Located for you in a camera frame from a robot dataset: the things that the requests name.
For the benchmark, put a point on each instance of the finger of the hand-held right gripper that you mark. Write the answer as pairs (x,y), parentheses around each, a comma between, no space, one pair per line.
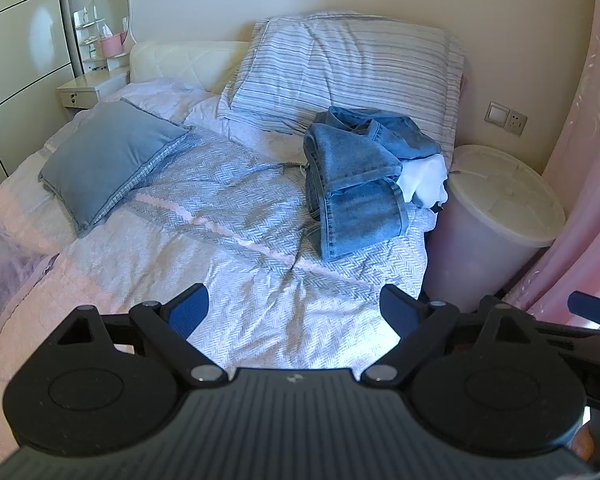
(580,335)
(592,307)

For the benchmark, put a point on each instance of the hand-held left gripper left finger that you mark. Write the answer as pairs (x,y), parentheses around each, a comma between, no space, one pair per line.
(187,310)

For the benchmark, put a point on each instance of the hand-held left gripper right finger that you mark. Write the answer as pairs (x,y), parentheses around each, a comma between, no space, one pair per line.
(400,310)

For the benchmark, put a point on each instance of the light blue denim jeans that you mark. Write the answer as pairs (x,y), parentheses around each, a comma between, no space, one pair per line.
(350,190)

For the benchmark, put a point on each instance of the white garment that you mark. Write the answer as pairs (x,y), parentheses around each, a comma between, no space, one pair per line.
(425,177)

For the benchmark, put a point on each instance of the blue white herringbone blanket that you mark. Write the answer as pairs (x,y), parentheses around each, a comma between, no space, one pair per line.
(230,210)

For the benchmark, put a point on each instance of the white lidded plastic bucket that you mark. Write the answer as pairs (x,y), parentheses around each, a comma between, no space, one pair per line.
(490,220)

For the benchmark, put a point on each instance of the pink curtain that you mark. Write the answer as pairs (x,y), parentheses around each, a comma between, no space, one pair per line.
(590,135)

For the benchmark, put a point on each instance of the blue grey pillow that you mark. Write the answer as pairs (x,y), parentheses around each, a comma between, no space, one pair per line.
(105,155)

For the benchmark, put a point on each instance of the pink lilac pillow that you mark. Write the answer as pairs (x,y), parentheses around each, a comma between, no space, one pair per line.
(5,280)

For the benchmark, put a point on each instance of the pink bedspread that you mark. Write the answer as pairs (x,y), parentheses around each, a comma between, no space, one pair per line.
(25,200)

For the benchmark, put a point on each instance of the white bedside table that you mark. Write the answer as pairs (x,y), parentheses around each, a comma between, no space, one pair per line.
(87,85)

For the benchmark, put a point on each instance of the cream padded headboard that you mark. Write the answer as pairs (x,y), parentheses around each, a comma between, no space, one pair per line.
(190,62)

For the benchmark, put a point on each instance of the white cosmetics shelf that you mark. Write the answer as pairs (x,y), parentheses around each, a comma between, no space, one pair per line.
(112,62)

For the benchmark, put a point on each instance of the pink tissue box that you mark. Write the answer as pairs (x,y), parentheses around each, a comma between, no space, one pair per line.
(112,44)

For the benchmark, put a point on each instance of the cream sliding wardrobe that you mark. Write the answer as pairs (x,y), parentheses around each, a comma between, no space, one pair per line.
(15,60)

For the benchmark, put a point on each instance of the beige wall socket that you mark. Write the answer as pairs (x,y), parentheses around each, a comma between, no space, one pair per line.
(516,123)

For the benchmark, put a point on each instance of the beige wall switch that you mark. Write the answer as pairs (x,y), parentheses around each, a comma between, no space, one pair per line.
(496,113)

